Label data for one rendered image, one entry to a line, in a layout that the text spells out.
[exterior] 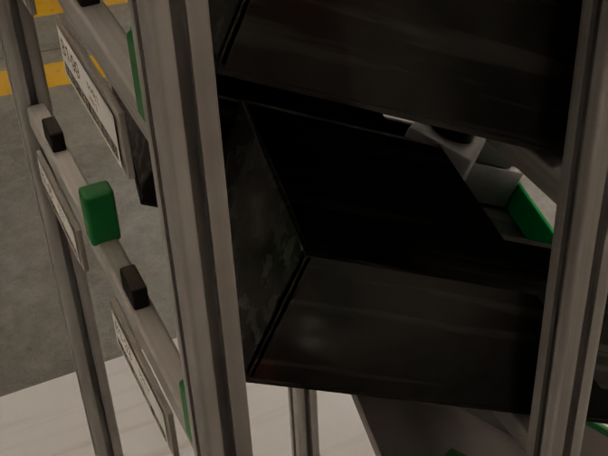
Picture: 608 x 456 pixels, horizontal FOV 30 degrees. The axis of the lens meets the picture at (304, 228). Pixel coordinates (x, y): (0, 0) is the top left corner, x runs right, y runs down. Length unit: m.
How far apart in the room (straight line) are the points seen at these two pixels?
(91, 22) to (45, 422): 0.73
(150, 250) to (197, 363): 2.27
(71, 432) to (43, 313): 1.46
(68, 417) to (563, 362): 0.69
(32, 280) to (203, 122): 2.32
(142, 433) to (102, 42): 0.71
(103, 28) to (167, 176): 0.10
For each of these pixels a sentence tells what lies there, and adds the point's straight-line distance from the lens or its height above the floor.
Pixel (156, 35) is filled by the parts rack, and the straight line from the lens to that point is 0.34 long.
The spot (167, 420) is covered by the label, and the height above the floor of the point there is 1.29.
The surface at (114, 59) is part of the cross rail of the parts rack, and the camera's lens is 0.42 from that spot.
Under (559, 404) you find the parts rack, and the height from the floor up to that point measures 1.28.
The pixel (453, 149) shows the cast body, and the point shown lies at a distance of 0.69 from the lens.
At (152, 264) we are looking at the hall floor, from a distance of 2.64.
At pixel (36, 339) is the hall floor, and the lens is 2.52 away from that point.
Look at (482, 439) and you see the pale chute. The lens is 0.77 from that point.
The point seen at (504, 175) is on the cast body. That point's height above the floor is 1.22.
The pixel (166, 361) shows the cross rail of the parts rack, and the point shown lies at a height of 1.31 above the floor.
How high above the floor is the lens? 1.67
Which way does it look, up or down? 38 degrees down
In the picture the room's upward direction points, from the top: 3 degrees counter-clockwise
